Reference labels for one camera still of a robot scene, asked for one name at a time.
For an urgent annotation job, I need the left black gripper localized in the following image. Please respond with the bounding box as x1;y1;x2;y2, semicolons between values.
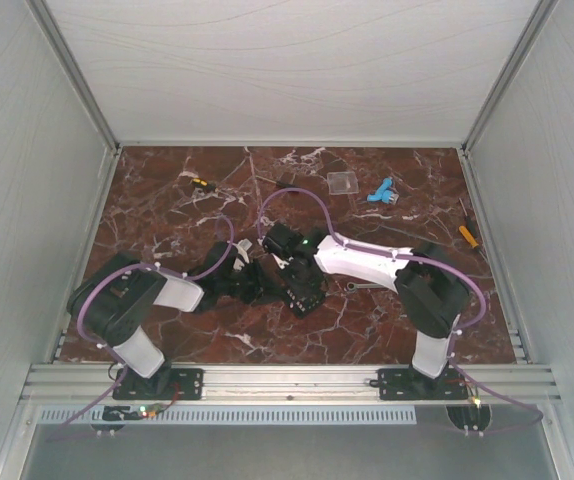
218;259;287;307

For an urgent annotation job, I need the clear plastic fuse box lid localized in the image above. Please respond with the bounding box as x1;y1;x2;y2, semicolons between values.
326;171;359;195

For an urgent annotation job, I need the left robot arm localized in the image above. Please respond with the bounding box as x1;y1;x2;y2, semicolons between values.
67;241;286;398

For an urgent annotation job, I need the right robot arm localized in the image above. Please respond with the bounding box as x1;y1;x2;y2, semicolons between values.
261;223;470;398

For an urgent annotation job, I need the silver wrench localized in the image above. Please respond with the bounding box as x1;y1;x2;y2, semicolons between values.
346;282;381;292

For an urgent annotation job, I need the blue plastic connector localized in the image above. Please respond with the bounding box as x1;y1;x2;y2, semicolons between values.
366;177;399;205

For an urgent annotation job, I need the black yellow screwdriver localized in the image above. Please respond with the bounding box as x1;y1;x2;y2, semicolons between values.
190;178;224;198

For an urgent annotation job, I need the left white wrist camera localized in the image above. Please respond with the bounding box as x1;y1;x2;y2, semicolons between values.
233;239;253;272

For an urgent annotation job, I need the black handle screwdriver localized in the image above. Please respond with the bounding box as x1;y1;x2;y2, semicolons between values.
256;175;295;190

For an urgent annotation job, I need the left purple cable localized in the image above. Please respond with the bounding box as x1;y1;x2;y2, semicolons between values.
46;214;236;445

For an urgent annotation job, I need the purple cable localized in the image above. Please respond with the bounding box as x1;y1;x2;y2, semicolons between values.
46;214;236;445
256;188;545;437

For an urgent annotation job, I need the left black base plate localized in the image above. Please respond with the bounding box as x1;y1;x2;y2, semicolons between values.
112;367;204;401

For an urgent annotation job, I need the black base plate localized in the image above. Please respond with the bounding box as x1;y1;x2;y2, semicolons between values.
368;367;469;401
112;367;204;401

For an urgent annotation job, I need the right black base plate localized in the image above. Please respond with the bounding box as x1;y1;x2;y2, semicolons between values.
368;367;469;401

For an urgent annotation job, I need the orange handle screwdriver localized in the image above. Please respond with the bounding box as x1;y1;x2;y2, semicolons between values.
458;225;486;258

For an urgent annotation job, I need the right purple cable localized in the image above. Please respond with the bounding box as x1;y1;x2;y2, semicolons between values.
256;188;545;437

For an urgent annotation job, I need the aluminium mounting rail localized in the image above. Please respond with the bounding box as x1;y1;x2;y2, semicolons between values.
20;363;561;405

